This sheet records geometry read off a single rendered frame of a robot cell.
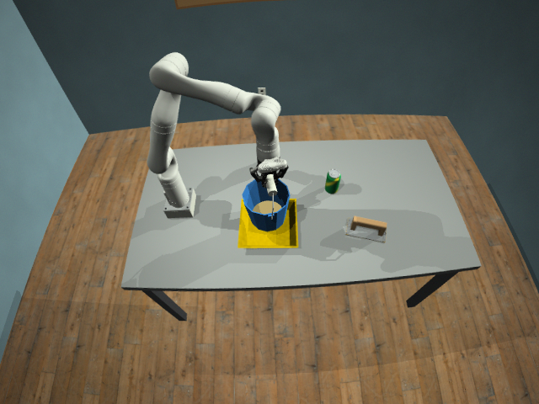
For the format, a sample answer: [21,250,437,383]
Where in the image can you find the blue bucket with grey wire handle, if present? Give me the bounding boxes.
[243,174,290,231]

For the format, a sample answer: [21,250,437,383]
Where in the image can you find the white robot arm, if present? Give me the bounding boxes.
[147,52,287,208]

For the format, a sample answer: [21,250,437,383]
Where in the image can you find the green and yellow drink can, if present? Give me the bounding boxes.
[325,169,341,194]

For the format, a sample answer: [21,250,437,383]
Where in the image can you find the yellow tray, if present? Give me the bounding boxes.
[237,199,298,248]

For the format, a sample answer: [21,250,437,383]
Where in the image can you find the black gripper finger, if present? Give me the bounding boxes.
[273,164,288,186]
[249,167,267,189]

